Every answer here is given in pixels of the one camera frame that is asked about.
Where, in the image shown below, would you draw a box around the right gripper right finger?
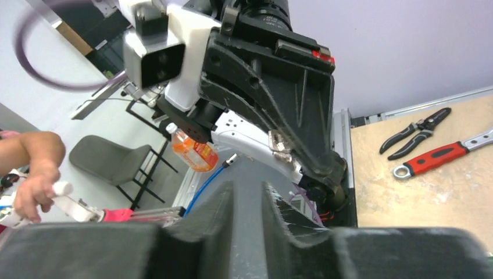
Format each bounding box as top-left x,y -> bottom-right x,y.
262,183 -> 492,278

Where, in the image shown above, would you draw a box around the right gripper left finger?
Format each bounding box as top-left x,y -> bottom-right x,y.
1,182 -> 234,278

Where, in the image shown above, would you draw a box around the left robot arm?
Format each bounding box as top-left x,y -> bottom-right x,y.
119,1 -> 348,213

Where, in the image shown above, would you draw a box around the white pink handheld device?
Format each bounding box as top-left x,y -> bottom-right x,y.
1,181 -> 185,228

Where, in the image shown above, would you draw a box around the grey chair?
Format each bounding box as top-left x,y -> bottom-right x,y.
69,135 -> 178,210

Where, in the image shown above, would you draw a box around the orange drink bottle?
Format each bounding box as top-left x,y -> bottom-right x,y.
166,123 -> 219,172

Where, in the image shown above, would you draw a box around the black pliers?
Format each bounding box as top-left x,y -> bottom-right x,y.
378,107 -> 452,162

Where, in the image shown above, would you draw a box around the person's forearm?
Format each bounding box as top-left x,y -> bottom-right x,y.
1,131 -> 66,180

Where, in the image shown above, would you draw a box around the red adjustable wrench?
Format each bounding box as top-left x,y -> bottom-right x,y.
392,127 -> 492,180

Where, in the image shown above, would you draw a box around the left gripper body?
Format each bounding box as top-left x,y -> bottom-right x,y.
200,15 -> 335,162

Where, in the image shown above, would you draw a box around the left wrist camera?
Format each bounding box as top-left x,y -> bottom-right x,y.
119,1 -> 222,112

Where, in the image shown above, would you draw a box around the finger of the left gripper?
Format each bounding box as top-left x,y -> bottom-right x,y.
215,81 -> 346,196

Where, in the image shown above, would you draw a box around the person's hand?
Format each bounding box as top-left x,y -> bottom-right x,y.
14,160 -> 60,223

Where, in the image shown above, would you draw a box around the blue cable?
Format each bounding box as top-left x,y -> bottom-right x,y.
183,153 -> 238,217

